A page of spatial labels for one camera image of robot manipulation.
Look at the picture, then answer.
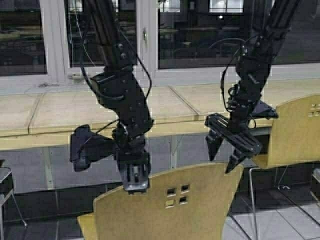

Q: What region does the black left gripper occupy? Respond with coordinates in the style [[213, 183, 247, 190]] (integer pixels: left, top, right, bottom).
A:
[[112, 124, 151, 195]]

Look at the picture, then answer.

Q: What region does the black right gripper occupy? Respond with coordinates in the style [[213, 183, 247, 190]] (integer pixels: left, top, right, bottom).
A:
[[204, 113, 262, 174]]

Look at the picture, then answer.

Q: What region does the yellow wooden chair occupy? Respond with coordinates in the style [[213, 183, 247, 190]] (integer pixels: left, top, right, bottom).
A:
[[248, 93, 320, 240], [77, 163, 244, 240]]

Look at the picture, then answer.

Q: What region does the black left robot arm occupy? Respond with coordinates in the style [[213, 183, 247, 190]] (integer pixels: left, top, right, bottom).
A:
[[71, 0, 154, 194]]

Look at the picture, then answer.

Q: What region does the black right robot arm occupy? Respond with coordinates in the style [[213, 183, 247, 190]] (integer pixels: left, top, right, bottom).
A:
[[204, 0, 301, 174]]

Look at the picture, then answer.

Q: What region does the long wooden counter table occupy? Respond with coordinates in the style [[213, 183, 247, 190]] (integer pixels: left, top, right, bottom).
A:
[[0, 82, 320, 151]]

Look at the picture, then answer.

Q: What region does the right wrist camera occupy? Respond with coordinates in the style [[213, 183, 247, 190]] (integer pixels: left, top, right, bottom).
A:
[[251, 100, 279, 120]]

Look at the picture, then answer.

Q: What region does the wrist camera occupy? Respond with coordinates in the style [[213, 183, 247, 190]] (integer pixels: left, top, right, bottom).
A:
[[69, 124, 115, 172], [251, 100, 279, 120]]

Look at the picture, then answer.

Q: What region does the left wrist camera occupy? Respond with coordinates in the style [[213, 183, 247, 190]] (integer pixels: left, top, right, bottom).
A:
[[69, 124, 115, 172]]

